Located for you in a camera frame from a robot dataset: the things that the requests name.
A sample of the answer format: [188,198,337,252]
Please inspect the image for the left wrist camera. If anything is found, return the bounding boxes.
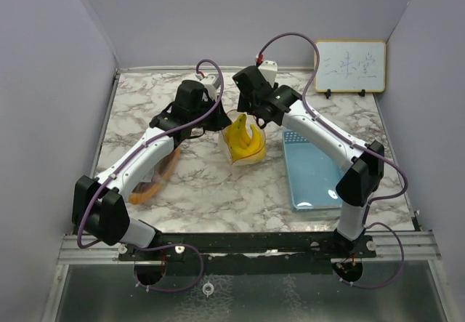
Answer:
[195,73,221,101]

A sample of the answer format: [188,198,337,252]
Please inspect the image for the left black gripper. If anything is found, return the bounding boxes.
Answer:
[190,95,232,132]

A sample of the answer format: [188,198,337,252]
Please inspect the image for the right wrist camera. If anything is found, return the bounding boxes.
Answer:
[256,55,278,86]

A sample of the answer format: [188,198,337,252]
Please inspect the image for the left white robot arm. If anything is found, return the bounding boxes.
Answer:
[72,76,230,260]

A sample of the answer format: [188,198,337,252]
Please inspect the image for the single yellow banana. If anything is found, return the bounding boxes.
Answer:
[229,145,264,161]
[248,124,266,162]

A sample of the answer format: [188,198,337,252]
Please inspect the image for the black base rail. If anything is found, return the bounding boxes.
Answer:
[118,231,376,276]

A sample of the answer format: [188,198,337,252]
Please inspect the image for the yellow banana bunch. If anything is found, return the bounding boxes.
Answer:
[224,113,251,151]

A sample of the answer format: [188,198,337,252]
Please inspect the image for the small whiteboard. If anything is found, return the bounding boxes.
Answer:
[314,39,387,96]

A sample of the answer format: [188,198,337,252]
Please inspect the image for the blue plastic basket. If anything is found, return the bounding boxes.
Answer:
[282,130,343,219]

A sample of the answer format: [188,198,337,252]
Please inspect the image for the white ring pull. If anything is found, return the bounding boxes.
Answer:
[202,281,214,297]

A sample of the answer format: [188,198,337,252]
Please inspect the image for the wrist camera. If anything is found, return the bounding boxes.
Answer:
[256,55,278,86]
[195,73,221,101]

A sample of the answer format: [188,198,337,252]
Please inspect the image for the clear orange zip bag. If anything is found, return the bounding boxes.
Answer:
[126,145,182,206]
[217,110,267,166]

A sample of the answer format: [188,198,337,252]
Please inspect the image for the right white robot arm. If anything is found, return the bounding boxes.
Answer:
[232,65,384,257]

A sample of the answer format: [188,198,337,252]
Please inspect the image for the aluminium extrusion rail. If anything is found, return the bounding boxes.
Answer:
[58,231,441,265]

